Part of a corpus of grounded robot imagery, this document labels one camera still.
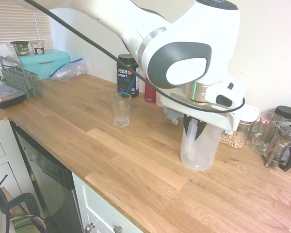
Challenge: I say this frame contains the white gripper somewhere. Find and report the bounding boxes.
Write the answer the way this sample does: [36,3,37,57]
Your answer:
[160,87,245,142]

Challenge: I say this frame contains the clear pitcher with blue lid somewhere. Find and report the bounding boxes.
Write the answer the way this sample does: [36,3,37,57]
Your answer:
[179,118,224,172]

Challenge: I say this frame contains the pink water bottle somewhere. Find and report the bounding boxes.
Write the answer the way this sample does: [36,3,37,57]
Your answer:
[155,91,164,108]

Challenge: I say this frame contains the red water bottle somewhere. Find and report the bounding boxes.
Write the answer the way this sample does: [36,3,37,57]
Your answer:
[144,77,159,103]

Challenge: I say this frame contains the clear container with blue latches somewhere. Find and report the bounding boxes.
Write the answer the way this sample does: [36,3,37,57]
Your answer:
[163,106,185,125]

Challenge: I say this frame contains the cereal container with white lid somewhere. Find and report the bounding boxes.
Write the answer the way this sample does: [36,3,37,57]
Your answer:
[219,105,261,150]

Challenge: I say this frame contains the clear glass mug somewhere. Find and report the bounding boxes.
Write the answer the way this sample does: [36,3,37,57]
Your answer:
[250,111,286,154]

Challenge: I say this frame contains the clear drinking glass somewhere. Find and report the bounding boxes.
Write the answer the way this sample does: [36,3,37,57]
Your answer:
[110,92,132,128]

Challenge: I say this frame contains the black Vega protein tub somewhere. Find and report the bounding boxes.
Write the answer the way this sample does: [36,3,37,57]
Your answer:
[116,53,140,99]

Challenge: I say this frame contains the glass French press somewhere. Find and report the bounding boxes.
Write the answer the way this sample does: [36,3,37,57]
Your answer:
[264,117,291,172]

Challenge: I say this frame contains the jar with black lid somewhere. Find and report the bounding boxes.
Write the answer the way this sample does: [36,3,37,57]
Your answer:
[274,105,291,122]

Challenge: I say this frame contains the white cabinet under counter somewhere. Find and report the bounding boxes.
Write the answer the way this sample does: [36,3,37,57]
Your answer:
[71,172,146,233]

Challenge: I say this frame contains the clear zip plastic bag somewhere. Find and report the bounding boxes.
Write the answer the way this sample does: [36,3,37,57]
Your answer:
[48,57,90,83]

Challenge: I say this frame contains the black dishwasher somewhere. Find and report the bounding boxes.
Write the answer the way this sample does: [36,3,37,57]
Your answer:
[9,120,84,233]

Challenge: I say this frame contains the teal bread box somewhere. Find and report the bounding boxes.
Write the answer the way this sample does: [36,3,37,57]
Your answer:
[17,48,71,81]

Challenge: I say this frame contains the brown white snack cup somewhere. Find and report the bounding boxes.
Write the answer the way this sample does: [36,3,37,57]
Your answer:
[30,40,46,55]

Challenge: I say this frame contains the grey cutlery basket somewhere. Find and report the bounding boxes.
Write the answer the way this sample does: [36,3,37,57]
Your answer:
[0,56,43,100]

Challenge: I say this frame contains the black food container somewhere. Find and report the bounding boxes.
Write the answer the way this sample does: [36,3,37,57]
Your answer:
[0,86,27,109]

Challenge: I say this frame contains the green oat cup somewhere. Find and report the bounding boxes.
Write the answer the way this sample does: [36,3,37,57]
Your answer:
[10,40,30,57]

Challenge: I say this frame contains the white side cabinet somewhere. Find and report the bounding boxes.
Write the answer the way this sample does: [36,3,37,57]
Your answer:
[0,119,41,212]

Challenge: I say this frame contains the window blind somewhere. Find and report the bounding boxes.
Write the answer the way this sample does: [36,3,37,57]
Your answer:
[0,0,55,53]

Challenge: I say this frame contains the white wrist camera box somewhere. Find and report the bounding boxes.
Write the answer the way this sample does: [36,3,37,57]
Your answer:
[205,74,248,108]

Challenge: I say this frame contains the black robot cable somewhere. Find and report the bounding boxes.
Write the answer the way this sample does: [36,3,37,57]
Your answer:
[23,0,247,114]

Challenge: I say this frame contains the dark green metal frame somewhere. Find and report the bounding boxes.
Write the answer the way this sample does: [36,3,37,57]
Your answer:
[7,192,42,219]

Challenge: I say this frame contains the coloured cable bundle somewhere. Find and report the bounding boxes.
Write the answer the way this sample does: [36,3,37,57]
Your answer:
[9,213,49,232]

